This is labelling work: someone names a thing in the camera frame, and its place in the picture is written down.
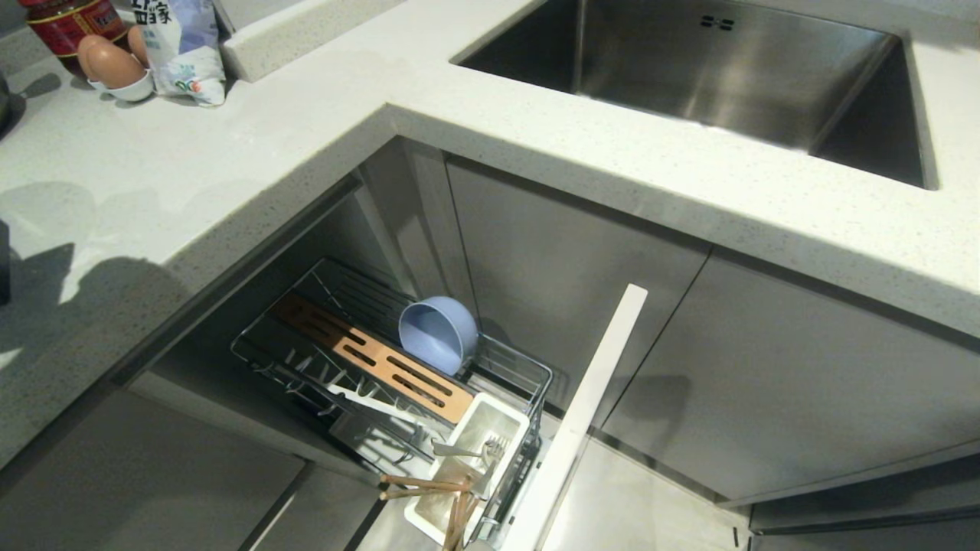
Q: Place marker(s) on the white printed food bag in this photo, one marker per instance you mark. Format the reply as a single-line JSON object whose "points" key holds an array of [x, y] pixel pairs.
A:
{"points": [[180, 46]]}

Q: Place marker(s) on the white spatula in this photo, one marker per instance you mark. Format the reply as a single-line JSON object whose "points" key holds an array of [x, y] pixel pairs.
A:
{"points": [[367, 402]]}

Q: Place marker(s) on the blue bowl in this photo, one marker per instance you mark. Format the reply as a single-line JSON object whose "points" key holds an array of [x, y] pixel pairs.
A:
{"points": [[436, 333]]}

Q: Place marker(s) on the brown egg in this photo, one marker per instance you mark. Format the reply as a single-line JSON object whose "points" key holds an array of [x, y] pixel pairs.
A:
{"points": [[138, 44], [111, 65]]}

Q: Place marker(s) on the small white bowl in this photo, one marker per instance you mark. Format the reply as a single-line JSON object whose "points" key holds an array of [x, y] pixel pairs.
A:
{"points": [[130, 89]]}

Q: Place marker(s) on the grey cabinet door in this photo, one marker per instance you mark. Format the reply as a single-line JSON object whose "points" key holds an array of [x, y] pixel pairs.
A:
{"points": [[559, 268], [796, 383]]}

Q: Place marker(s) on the stainless steel sink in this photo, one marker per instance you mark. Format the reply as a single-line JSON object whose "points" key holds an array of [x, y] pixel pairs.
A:
{"points": [[712, 69]]}

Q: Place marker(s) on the red sauce jar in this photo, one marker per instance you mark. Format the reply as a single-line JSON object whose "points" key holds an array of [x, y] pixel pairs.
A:
{"points": [[73, 23]]}

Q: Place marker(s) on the white drawer front panel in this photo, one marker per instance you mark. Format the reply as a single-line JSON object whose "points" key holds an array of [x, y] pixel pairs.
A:
{"points": [[582, 413]]}

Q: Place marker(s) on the white utensil caddy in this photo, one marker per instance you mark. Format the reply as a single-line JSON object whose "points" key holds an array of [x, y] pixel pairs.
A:
{"points": [[490, 436]]}

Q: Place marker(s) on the wooden slotted knife holder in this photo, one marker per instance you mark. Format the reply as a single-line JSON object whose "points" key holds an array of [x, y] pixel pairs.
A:
{"points": [[367, 353]]}

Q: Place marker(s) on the grey cabinet drawer front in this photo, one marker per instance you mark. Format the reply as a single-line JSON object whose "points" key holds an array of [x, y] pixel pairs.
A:
{"points": [[145, 474]]}

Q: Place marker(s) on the silver fork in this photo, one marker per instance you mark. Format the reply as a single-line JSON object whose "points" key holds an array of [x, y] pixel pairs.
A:
{"points": [[468, 450]]}

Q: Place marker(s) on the wooden chopstick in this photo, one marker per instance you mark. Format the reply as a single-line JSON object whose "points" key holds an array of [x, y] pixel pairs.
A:
{"points": [[425, 483], [462, 520], [453, 524], [413, 493]]}

